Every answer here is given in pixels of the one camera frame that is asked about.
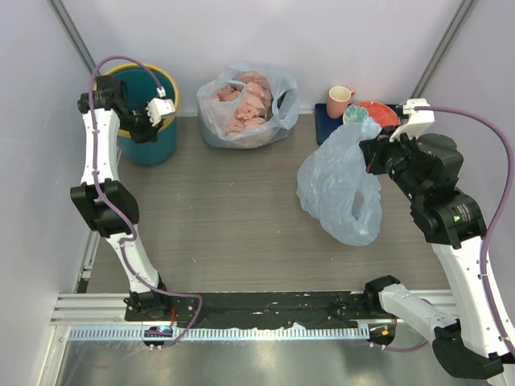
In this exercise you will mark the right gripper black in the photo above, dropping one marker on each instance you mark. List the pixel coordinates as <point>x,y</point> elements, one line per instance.
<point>376,149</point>

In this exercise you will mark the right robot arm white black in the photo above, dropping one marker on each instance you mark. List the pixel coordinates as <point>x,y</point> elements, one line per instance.
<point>426,169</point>

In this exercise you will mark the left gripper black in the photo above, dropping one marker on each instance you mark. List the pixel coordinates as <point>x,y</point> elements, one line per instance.
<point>150,133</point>

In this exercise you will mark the white slotted cable duct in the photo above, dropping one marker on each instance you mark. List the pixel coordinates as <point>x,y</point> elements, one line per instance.
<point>154,334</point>

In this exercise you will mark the red blue floral plate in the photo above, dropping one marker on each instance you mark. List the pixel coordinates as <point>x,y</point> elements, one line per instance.
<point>380,113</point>

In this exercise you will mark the pink ceramic mug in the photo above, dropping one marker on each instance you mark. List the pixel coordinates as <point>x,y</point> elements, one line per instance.
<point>339,97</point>

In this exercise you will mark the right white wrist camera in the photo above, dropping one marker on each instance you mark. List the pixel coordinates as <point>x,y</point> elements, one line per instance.
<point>416,117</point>

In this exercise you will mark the aluminium frame rail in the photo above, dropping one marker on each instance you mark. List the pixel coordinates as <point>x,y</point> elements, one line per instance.
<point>105,309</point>

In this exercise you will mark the light blue plastic bag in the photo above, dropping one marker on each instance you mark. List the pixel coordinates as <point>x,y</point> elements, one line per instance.
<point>334,187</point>

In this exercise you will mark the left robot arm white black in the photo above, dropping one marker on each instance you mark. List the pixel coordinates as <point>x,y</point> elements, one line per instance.
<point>105,205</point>

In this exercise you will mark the dark blue tray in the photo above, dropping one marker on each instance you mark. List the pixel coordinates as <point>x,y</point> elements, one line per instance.
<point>324,125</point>

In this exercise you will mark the teal trash bin yellow rim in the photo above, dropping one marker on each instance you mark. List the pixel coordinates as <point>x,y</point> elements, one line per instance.
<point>165,136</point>

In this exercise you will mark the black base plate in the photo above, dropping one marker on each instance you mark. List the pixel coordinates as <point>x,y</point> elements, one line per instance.
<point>255,310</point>

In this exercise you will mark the plastic bag with pink trash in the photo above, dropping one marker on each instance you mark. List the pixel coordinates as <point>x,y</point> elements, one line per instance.
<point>248,106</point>

